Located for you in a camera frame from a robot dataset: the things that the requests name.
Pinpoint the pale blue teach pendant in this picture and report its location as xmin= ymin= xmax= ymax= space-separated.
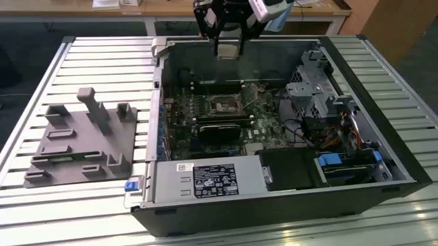
xmin=264 ymin=5 xmax=292 ymax=33

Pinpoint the wooden desk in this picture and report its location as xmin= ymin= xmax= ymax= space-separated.
xmin=0 ymin=0 xmax=352 ymax=36

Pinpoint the black open PC case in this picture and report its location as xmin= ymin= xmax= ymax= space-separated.
xmin=129 ymin=35 xmax=432 ymax=238

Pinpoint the silver chipset heatsink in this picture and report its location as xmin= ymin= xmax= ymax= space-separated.
xmin=244 ymin=142 xmax=266 ymax=155

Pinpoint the hard disk in blue carrier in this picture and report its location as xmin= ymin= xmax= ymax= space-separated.
xmin=316 ymin=151 xmax=380 ymax=180

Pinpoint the green motherboard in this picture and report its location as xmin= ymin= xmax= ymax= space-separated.
xmin=160 ymin=81 xmax=291 ymax=161

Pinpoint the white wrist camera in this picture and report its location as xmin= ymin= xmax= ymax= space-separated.
xmin=247 ymin=0 xmax=271 ymax=23

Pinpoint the square silver CPU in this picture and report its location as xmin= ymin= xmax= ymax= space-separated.
xmin=216 ymin=44 xmax=240 ymax=61

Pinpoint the green RAM stick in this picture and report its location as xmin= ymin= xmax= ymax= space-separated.
xmin=43 ymin=153 xmax=101 ymax=161

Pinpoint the black CPU socket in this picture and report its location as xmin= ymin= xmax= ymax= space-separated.
xmin=208 ymin=95 xmax=243 ymax=115

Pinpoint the black graphics card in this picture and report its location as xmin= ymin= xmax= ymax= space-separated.
xmin=197 ymin=124 xmax=243 ymax=141

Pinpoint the coloured wire bundle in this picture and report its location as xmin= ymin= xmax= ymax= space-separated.
xmin=320 ymin=125 xmax=363 ymax=152

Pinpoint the silver metal drive cage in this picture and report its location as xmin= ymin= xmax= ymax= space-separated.
xmin=286 ymin=50 xmax=360 ymax=118

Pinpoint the blue case latch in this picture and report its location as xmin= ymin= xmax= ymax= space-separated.
xmin=124 ymin=179 xmax=143 ymax=192

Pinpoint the grey power supply unit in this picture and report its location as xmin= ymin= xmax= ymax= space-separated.
xmin=149 ymin=155 xmax=270 ymax=204

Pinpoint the black RAM slot bank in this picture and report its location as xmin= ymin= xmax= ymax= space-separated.
xmin=201 ymin=78 xmax=246 ymax=94

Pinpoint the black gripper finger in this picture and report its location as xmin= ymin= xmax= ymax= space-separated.
xmin=237 ymin=12 xmax=266 ymax=56
xmin=193 ymin=7 xmax=225 ymax=56

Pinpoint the black RAM stick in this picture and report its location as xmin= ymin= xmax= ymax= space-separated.
xmin=195 ymin=115 xmax=252 ymax=127

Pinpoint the wooden cabinet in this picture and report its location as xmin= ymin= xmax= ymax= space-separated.
xmin=342 ymin=0 xmax=438 ymax=66

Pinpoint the grey parts rack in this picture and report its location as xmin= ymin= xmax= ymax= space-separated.
xmin=21 ymin=87 xmax=140 ymax=189

